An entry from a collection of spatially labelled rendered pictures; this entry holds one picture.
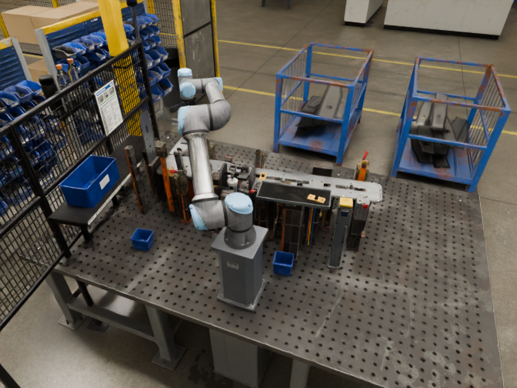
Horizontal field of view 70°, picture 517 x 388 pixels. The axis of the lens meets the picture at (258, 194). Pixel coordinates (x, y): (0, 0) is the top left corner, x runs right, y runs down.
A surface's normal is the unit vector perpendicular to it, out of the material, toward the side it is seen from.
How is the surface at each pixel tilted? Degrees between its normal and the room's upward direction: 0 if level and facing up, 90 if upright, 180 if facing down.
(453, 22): 90
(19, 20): 90
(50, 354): 0
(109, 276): 0
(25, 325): 0
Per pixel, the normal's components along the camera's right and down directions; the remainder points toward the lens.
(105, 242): 0.00, -0.79
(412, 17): -0.35, 0.58
